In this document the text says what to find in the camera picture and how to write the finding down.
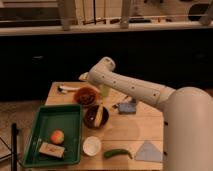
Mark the yellow corn cob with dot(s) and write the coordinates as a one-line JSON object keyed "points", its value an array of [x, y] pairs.
{"points": [[99, 115]]}

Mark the grey triangular cloth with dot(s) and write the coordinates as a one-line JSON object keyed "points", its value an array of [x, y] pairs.
{"points": [[148, 152]]}

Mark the light green cloth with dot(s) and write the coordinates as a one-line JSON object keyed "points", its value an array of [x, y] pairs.
{"points": [[104, 91]]}

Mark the green plastic tray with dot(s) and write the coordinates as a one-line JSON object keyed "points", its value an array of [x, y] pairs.
{"points": [[68, 119]]}

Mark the white handled utensil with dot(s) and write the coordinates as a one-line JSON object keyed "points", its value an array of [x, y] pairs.
{"points": [[66, 89]]}

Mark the blue sponge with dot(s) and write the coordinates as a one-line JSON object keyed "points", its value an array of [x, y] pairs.
{"points": [[127, 108]]}

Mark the black metal stand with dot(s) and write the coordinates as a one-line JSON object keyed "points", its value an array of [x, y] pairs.
{"points": [[14, 133]]}

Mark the dark purple grapes bunch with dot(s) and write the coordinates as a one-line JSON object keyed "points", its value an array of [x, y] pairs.
{"points": [[87, 98]]}

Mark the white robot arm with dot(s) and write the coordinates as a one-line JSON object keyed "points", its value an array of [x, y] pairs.
{"points": [[187, 113]]}

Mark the red bowl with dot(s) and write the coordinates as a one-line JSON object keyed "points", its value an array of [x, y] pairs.
{"points": [[85, 90]]}

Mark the red yellow apple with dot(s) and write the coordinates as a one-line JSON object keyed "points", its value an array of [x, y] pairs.
{"points": [[57, 137]]}

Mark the small white bowl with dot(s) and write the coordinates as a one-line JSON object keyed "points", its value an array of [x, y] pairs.
{"points": [[92, 146]]}

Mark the tan sponge block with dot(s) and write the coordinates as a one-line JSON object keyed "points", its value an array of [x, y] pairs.
{"points": [[52, 150]]}

